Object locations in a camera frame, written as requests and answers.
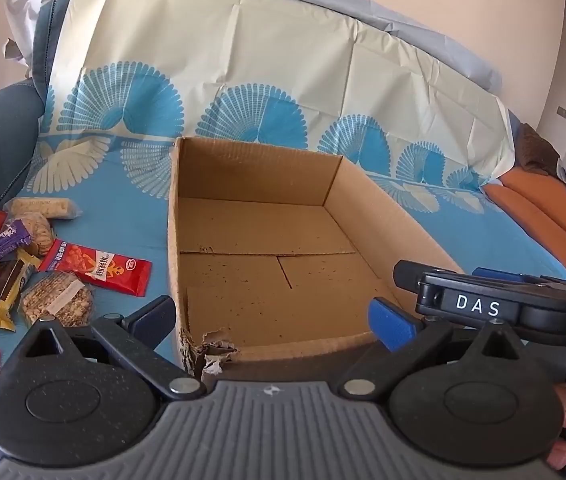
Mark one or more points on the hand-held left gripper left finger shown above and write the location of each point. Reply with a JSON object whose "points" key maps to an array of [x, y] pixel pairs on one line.
{"points": [[155, 314]]}

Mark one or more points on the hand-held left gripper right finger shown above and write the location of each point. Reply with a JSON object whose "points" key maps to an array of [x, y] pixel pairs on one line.
{"points": [[390, 324]]}

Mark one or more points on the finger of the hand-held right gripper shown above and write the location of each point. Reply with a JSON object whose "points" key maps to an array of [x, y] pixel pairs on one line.
{"points": [[405, 276], [498, 275]]}

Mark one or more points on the red peanut packet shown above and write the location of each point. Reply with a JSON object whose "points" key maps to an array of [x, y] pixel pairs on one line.
{"points": [[98, 267]]}

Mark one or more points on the clear sesame cracker packet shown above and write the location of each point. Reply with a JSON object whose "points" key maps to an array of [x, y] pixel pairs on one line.
{"points": [[58, 300]]}

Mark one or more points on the brown cardboard box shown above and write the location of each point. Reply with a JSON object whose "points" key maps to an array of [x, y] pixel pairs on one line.
{"points": [[263, 240]]}

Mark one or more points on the orange cushion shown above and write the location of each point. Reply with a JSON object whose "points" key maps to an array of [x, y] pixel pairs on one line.
{"points": [[543, 215]]}

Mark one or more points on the brown blanket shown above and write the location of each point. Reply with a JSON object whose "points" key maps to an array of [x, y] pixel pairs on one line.
{"points": [[535, 147]]}

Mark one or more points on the clear round biscuit packet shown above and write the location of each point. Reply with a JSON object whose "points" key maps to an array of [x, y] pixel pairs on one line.
{"points": [[40, 234]]}

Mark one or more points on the brown and gold snack packet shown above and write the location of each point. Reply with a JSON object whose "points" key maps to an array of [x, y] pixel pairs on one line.
{"points": [[13, 280]]}

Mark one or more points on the pale rice bar packet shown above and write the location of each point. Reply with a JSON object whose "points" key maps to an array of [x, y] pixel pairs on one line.
{"points": [[43, 207]]}

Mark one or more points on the grey cover sheet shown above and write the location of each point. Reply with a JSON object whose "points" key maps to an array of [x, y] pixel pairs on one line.
{"points": [[413, 35]]}

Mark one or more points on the blue and cream printed cloth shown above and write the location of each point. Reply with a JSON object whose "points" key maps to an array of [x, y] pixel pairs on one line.
{"points": [[263, 75]]}

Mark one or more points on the wall light switch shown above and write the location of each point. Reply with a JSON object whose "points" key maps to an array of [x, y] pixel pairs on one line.
{"points": [[564, 113]]}

